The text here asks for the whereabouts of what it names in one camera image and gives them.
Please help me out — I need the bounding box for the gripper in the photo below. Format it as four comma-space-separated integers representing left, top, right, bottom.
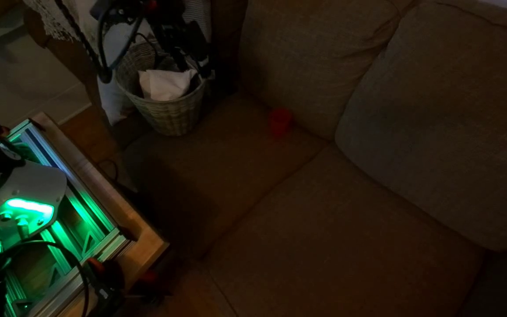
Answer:
150, 0, 213, 79

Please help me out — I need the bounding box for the wicker basket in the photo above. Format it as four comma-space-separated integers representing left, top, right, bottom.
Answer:
115, 40, 208, 137

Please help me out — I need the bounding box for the red cup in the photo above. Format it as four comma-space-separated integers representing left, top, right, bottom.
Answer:
269, 107, 294, 138

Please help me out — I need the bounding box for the beige couch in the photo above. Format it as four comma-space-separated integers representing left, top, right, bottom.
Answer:
124, 0, 507, 317

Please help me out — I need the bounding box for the white cloth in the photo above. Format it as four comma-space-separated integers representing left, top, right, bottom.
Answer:
138, 68, 198, 102

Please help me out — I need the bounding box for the wooden side table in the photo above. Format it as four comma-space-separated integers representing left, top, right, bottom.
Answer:
24, 8, 107, 116

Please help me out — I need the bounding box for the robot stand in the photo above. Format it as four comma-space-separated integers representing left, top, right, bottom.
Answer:
0, 112, 170, 317

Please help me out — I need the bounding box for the thin black cable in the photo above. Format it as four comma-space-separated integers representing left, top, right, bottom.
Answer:
97, 158, 121, 182

